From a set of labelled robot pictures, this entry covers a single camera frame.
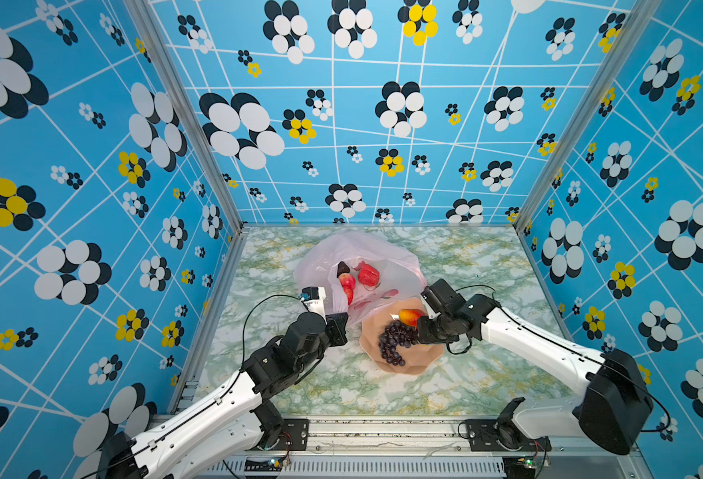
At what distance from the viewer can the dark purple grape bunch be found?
2.76ft

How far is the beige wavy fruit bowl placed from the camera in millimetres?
835

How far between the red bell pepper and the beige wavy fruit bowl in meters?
0.13

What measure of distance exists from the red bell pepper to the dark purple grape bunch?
0.17 metres

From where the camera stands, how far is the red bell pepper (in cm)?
101
